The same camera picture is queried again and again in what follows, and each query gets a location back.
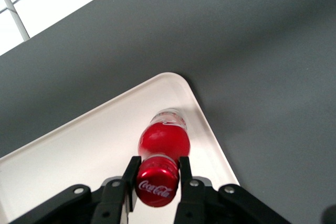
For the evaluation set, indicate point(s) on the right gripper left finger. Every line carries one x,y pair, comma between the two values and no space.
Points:
113,203

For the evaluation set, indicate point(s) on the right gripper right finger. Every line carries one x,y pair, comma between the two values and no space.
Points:
194,203

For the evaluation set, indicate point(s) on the red coke bottle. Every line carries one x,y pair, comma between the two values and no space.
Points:
162,140

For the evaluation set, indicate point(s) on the cream rectangular tray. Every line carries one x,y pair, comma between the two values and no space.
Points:
78,155

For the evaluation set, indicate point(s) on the white frame post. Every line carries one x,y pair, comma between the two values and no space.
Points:
15,16

